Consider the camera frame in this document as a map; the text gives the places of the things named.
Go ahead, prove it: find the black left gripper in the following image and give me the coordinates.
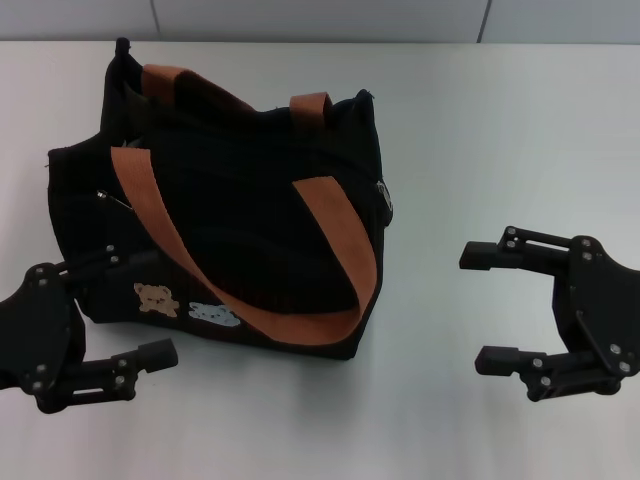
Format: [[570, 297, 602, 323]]
[[0, 243, 181, 415]]

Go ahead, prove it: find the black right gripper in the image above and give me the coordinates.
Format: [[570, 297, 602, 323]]
[[458, 224, 640, 404]]

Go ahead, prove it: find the silver main zipper pull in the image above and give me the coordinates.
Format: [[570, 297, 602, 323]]
[[375, 180, 396, 222]]

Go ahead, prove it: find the black food bag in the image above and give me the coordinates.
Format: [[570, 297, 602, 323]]
[[45, 37, 396, 361]]

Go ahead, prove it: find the silver pocket zipper pull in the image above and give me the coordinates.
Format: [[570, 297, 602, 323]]
[[95, 188, 134, 210]]

